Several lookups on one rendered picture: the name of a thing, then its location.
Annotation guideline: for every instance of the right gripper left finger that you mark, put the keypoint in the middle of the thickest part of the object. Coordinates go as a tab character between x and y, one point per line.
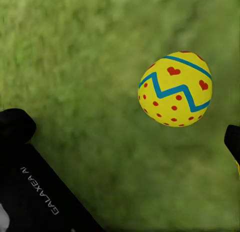
12	142

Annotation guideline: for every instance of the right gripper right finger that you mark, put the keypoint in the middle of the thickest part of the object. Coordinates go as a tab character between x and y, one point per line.
232	141

